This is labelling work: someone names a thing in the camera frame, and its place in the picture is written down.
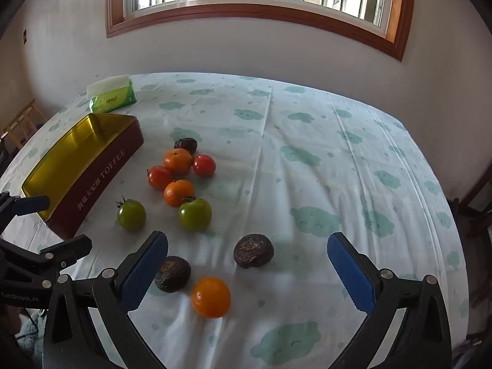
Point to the green tomato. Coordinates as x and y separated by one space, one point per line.
132 215
195 214

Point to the light wooden chair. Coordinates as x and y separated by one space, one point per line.
23 123

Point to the large dark wrinkled passion fruit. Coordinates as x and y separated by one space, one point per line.
175 274
253 251

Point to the red tomato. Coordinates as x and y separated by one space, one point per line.
204 165
160 177

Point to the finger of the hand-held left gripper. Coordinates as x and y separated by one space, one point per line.
32 204
65 251

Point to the gold and maroon tin box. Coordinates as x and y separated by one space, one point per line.
69 153

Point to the large smooth orange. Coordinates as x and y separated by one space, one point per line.
211 297

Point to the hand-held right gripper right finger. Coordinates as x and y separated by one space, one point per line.
351 273

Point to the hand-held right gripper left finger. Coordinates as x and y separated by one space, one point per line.
144 273

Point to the small dark wrinkled passion fruit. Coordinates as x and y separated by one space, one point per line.
186 145

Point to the dark wooden chair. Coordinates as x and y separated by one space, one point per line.
474 207

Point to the orange mandarin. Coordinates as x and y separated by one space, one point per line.
179 193
178 161

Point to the green tissue pack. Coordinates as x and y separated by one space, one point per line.
113 98

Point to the wooden framed barred window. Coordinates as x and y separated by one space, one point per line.
250 7

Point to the dark wall outlet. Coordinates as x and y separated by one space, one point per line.
25 36

